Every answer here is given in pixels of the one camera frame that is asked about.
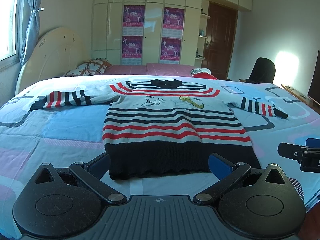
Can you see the cream round headboard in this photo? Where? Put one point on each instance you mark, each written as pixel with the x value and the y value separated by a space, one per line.
pixel 56 52

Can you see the patterned pillow far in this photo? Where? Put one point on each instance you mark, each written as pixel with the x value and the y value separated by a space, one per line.
pixel 98 65

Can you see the black office chair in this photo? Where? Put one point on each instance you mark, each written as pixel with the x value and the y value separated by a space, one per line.
pixel 264 71

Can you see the striped cartoon knit sweater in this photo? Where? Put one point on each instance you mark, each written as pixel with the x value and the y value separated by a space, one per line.
pixel 163 127

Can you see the purple poster lower left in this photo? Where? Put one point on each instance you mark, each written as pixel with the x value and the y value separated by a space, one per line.
pixel 131 52

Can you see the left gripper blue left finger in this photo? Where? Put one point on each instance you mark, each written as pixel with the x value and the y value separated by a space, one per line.
pixel 98 166

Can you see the black television screen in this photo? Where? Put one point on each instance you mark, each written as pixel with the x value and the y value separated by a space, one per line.
pixel 314 90

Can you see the light blue patterned bedspread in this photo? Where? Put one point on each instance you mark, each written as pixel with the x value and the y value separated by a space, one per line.
pixel 65 135

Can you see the patterned pillow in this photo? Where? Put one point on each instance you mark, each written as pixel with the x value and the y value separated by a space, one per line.
pixel 80 72
pixel 98 65

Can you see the patterned pillow near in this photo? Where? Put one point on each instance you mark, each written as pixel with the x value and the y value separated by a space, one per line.
pixel 80 72

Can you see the dark wooden door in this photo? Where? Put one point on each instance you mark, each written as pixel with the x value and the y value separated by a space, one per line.
pixel 220 31

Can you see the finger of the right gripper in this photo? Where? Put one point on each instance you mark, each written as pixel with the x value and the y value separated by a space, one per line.
pixel 294 152
pixel 313 143

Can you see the purple poster upper right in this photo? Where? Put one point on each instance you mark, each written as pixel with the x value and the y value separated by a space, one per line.
pixel 173 21

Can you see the checked white garment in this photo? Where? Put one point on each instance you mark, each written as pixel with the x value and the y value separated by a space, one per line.
pixel 195 71

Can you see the blue window curtain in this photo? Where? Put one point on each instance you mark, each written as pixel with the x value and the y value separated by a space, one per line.
pixel 28 27

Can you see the cream built-in wardrobe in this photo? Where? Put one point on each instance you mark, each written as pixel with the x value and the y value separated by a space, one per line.
pixel 107 27

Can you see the purple poster upper left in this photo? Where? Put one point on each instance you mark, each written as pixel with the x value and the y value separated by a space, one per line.
pixel 133 20

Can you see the purple poster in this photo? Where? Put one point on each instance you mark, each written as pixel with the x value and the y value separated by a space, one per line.
pixel 131 52
pixel 133 20
pixel 173 21
pixel 170 50

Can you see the red folded garment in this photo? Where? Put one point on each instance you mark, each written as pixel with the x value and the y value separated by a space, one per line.
pixel 204 76

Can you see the purple poster lower right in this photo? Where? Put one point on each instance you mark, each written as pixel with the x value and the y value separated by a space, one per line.
pixel 170 50

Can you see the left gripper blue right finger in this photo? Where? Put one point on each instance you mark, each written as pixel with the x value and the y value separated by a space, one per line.
pixel 220 166

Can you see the pink quilted blanket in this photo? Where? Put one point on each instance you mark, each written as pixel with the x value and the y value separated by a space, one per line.
pixel 154 69

